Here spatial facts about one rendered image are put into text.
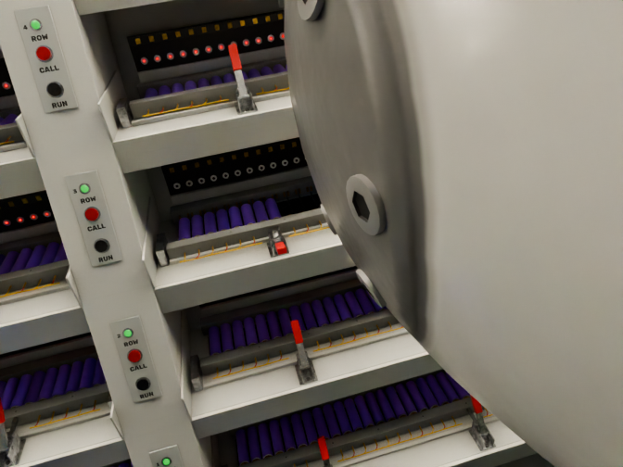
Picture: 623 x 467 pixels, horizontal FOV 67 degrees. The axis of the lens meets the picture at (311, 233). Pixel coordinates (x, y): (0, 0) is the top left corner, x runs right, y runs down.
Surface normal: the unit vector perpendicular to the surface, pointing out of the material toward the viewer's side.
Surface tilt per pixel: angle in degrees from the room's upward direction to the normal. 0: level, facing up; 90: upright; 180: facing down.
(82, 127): 90
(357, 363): 23
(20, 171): 112
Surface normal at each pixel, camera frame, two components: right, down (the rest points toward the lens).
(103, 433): -0.12, -0.83
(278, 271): 0.23, 0.51
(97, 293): 0.17, 0.15
